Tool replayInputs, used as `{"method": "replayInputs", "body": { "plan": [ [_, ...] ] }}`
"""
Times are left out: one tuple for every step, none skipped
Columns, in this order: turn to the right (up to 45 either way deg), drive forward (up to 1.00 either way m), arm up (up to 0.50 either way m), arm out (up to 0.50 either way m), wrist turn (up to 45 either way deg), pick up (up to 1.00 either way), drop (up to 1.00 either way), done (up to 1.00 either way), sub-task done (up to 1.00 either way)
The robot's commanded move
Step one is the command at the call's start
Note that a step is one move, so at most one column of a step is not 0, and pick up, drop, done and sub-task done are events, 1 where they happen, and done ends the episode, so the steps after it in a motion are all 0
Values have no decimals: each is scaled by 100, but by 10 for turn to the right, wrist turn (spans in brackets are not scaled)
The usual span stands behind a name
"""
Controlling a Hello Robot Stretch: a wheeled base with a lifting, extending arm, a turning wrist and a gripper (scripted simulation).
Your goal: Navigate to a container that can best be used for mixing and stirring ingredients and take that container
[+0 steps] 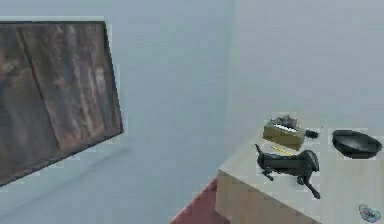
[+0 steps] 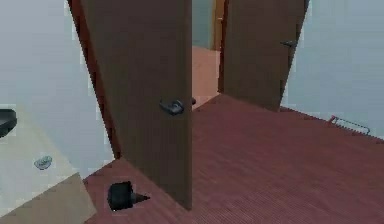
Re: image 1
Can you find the olive tissue box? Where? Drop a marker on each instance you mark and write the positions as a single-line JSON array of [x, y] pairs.
[[283, 136]]

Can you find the yellow pencil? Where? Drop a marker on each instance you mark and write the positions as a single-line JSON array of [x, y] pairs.
[[282, 151]]

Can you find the blue grey small object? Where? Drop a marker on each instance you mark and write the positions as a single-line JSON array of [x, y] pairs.
[[369, 213]]

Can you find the dark framed wall picture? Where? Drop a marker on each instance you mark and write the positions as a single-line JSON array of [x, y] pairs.
[[56, 96]]

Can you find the small black round object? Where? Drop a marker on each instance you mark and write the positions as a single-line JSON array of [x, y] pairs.
[[312, 134]]

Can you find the black bowl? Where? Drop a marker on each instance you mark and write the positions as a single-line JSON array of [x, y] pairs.
[[356, 144]]

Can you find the pale wooden table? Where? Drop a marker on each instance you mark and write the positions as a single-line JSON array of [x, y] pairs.
[[340, 186]]

